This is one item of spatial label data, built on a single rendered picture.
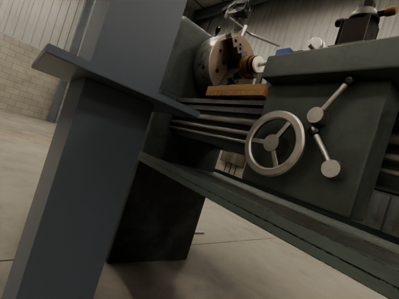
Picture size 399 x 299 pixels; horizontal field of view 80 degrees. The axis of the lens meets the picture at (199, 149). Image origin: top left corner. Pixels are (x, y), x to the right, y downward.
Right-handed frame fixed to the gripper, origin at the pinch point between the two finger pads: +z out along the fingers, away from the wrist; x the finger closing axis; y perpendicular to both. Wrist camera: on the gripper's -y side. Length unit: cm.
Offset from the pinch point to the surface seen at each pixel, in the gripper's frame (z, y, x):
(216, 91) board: 46, 24, -25
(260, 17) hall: -590, -412, 720
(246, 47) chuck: 12.2, 15.7, -2.2
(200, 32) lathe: 12.8, -4.9, -14.5
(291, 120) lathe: 60, 62, -49
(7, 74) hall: 10, -955, 187
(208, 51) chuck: 25.3, 7.8, -18.6
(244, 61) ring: 25.3, 23.6, -11.7
